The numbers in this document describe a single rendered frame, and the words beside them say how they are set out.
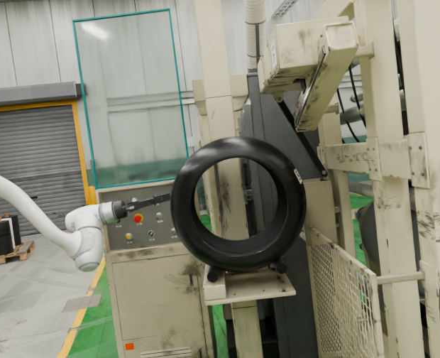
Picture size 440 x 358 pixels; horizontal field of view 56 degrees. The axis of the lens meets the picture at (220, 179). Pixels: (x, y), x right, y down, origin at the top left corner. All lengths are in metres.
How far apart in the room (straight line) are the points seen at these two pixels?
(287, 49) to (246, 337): 1.40
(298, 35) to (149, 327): 1.80
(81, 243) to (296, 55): 1.04
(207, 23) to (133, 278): 1.43
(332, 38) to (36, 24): 10.38
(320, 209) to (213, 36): 0.96
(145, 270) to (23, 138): 8.87
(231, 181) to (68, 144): 8.99
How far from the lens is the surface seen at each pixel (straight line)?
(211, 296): 1.74
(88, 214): 1.79
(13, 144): 11.11
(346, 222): 2.08
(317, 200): 2.01
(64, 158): 10.83
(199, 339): 2.57
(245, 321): 2.18
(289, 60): 1.45
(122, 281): 2.51
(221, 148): 1.64
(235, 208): 2.03
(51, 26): 11.38
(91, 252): 1.70
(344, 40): 1.40
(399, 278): 1.32
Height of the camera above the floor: 1.39
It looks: 3 degrees down
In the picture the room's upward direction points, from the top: 7 degrees counter-clockwise
